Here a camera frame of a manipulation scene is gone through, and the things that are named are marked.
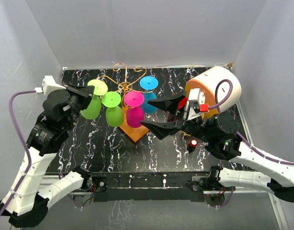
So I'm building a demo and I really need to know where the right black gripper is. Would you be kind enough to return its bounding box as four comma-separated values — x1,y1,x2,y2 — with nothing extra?
141,92,214,144

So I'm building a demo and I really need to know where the green plastic wine glass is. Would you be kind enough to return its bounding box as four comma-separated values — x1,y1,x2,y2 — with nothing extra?
102,92,124,127
81,79,108,120

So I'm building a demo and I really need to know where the red plastic wine glass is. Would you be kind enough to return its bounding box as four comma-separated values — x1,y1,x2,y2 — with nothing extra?
167,96,188,122

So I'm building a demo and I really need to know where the pink plastic wine glass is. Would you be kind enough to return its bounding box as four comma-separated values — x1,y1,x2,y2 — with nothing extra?
124,91,144,128

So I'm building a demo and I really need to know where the blue plastic wine glass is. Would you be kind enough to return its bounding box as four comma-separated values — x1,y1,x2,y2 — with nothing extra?
140,76,158,114

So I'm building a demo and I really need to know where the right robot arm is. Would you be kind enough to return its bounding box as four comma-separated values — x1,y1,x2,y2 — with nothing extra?
141,94,294,203

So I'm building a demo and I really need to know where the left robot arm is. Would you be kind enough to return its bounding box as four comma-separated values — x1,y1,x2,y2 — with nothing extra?
0,84,94,228

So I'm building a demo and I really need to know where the small red black button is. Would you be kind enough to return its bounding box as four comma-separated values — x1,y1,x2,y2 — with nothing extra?
187,139,198,152

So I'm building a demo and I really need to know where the orange and white cylinder box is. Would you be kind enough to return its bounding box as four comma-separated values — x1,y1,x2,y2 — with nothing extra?
185,66,242,120

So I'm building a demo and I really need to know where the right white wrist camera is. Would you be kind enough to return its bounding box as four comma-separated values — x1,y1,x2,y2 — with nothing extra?
184,88,209,121

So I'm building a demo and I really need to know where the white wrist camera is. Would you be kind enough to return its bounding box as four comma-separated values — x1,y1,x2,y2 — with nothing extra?
35,76,66,96
184,88,209,121

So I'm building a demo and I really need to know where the gold wire wine glass rack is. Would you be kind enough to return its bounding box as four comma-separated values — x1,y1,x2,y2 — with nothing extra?
94,66,158,143

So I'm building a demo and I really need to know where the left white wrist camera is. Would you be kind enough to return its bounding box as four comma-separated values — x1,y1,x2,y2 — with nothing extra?
35,76,66,96

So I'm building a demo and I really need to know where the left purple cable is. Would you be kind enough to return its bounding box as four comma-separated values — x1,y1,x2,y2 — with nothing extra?
0,91,37,223

